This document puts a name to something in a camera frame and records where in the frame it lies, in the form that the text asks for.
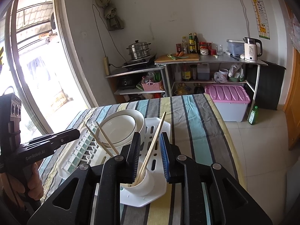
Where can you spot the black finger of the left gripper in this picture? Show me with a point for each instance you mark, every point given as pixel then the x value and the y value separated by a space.
pixel 61 134

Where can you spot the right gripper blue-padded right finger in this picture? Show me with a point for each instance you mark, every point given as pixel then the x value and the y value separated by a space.
pixel 209 194

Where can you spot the wooden chopstick one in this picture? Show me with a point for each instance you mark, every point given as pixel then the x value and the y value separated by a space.
pixel 99 142

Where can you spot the wooden chopstick nine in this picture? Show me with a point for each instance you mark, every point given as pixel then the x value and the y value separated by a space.
pixel 108 140

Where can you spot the wooden chopstick eight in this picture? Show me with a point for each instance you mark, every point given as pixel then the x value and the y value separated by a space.
pixel 149 152

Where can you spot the metal kitchen shelf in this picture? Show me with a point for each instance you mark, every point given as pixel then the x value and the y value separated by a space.
pixel 181 78

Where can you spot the person's left hand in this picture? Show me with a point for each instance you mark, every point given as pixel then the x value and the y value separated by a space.
pixel 30 182

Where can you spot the white utensil cup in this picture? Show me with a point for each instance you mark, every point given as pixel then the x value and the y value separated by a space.
pixel 143 187

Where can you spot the small white inner bowl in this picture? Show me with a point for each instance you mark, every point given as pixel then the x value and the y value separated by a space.
pixel 120 129

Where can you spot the large white bowl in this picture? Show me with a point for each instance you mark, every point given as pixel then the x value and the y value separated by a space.
pixel 140 122

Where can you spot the striped tablecloth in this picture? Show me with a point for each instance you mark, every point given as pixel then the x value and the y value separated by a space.
pixel 196 128

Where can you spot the green bottle on floor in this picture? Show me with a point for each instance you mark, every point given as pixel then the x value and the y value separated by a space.
pixel 253 115

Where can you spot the pink plastic basket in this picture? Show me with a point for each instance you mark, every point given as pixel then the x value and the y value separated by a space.
pixel 153 86

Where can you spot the pink lidded storage box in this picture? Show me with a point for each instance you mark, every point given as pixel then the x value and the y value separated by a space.
pixel 230 100

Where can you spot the induction cooktop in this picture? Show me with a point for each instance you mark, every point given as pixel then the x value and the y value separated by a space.
pixel 140 63

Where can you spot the wooden door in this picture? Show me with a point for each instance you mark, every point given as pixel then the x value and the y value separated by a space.
pixel 292 105

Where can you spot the stainless steel steamer pot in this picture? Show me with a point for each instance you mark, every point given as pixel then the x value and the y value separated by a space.
pixel 139 50

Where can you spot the wooden cutting board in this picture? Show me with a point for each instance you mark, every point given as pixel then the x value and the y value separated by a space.
pixel 172 58

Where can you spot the hanging green cloth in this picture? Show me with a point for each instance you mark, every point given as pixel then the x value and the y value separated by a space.
pixel 114 22

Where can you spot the dark sauce bottle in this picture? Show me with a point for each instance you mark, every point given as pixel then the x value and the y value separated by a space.
pixel 196 42

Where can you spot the clear plastic container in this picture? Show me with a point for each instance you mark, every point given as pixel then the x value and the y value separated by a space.
pixel 236 47

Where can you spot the green sauce bottle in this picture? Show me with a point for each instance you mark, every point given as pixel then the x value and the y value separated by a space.
pixel 191 44

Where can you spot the white electric kettle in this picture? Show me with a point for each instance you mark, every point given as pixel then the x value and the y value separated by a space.
pixel 252 49

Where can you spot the plastic bags on door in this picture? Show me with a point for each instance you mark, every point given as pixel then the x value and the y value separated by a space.
pixel 295 33

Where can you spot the power strip on wall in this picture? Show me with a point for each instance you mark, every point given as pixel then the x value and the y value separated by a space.
pixel 106 65

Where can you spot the giraffe wall poster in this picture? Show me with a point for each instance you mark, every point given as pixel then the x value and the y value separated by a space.
pixel 261 19

